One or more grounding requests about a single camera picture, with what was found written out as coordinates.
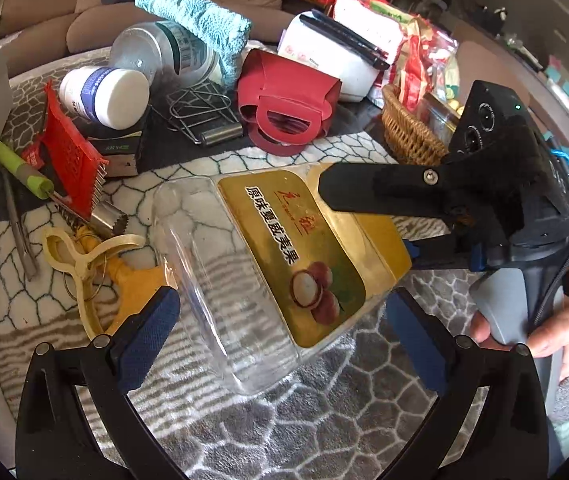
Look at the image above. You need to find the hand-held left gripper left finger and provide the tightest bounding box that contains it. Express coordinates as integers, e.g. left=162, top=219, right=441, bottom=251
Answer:
left=14, top=285, right=185, bottom=480

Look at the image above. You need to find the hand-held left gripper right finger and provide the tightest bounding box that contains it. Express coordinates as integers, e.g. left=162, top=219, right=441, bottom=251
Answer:
left=379, top=287, right=550, bottom=480

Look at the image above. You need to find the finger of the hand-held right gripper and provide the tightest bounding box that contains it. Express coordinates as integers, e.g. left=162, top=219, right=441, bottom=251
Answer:
left=317, top=160, right=461, bottom=221
left=405, top=239, right=485, bottom=273

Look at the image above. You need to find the clear plastic gold-label container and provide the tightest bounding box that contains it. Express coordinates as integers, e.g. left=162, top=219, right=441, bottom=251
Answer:
left=152, top=162, right=413, bottom=396

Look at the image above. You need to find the red plastic comb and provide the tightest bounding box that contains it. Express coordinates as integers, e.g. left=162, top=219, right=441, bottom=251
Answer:
left=44, top=81, right=110, bottom=211

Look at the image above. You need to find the green-handled metal corer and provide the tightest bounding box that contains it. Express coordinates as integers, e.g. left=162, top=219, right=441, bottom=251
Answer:
left=0, top=140, right=130, bottom=238

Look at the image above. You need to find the white pill bottle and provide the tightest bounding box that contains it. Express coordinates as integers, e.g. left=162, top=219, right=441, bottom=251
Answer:
left=58, top=66, right=151, bottom=130

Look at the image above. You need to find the wicker basket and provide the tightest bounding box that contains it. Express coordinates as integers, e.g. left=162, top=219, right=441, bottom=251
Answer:
left=381, top=84, right=453, bottom=166

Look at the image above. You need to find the clear plastic packet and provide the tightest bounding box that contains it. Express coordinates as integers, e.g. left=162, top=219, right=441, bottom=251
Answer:
left=417, top=92, right=465, bottom=148

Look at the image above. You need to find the red snack packet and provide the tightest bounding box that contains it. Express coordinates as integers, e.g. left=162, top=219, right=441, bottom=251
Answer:
left=395, top=15, right=460, bottom=111

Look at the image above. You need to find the red paper bag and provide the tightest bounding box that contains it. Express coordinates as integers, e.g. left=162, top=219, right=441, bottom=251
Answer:
left=237, top=49, right=341, bottom=157

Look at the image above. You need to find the grey white patterned blanket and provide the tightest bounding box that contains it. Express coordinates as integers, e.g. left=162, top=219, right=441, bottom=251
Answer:
left=0, top=65, right=555, bottom=480

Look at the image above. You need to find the grey toothbrush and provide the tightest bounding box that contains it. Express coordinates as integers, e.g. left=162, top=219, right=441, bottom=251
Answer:
left=0, top=165, right=40, bottom=281

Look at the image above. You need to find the white red-edged snack packet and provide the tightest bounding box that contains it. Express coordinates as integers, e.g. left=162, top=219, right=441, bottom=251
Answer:
left=333, top=0, right=418, bottom=61

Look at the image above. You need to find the dark small carton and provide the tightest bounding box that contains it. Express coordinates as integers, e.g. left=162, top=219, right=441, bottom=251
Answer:
left=84, top=120, right=148, bottom=177

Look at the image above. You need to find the teal knitted cloth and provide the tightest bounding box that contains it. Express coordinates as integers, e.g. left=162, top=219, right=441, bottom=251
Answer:
left=134, top=0, right=254, bottom=88

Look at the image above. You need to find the clear plastic jar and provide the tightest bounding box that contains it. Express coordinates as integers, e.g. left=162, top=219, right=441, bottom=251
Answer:
left=109, top=20, right=222, bottom=88

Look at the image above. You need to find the brown sofa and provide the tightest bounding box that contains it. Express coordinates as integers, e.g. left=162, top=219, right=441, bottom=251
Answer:
left=0, top=0, right=315, bottom=76

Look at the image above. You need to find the yellow-handled corkscrew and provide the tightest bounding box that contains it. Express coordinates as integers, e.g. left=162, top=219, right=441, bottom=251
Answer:
left=62, top=210, right=180, bottom=338

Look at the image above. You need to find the metal wire rack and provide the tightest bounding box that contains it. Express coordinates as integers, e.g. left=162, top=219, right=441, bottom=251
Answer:
left=167, top=82, right=244, bottom=147

